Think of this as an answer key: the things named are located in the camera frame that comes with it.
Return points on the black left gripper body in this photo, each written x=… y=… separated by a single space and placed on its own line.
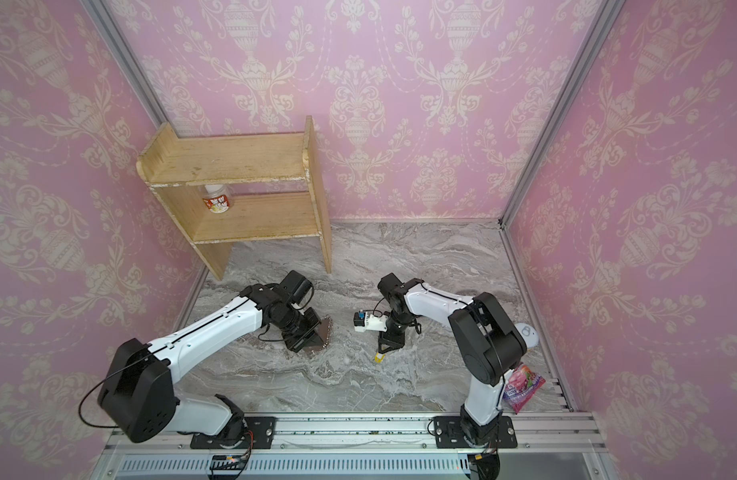
x=299 y=334

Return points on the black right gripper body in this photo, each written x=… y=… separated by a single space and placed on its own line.
x=391 y=335

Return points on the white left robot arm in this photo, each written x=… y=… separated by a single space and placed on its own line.
x=138 y=392

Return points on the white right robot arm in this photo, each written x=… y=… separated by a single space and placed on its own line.
x=490 y=343

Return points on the white round jar yellow base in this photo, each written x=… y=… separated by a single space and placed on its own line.
x=528 y=334

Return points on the purple candy bag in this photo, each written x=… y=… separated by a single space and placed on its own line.
x=521 y=387

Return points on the small bottle red label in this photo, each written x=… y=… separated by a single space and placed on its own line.
x=217 y=198

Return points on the wooden two-tier shelf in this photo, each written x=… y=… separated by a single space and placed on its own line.
x=276 y=183

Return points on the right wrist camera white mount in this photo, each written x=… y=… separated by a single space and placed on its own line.
x=370 y=320

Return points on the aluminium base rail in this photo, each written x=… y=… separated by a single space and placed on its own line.
x=371 y=446

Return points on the aluminium corner wall profile left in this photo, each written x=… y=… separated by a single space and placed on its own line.
x=102 y=17

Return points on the aluminium corner wall profile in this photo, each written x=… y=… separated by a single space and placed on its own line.
x=102 y=17
x=600 y=28

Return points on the aluminium corner wall profile right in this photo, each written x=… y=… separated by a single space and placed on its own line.
x=600 y=28

